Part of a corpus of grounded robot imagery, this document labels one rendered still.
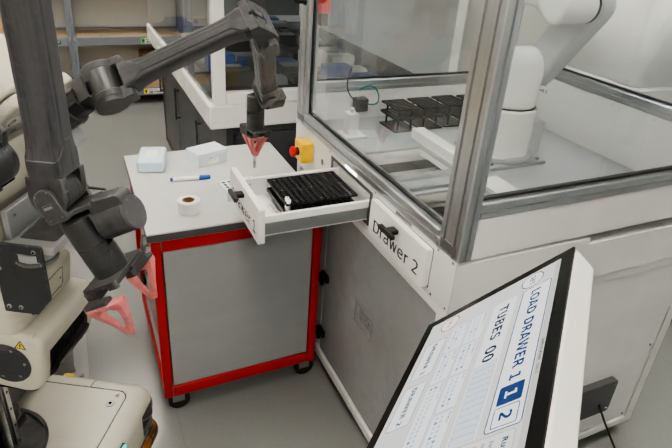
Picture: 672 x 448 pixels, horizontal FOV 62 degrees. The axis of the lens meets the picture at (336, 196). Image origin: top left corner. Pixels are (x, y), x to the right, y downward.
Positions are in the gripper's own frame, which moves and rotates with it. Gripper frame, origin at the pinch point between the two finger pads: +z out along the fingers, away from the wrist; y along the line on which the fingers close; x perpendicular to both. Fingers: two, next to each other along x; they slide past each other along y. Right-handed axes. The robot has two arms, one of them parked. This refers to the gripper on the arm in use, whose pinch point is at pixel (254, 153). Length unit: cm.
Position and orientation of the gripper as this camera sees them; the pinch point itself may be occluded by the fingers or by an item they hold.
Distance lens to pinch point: 186.6
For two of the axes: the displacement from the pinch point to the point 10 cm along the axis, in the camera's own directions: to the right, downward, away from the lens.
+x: -8.0, 2.0, -5.6
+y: -5.9, -3.8, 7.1
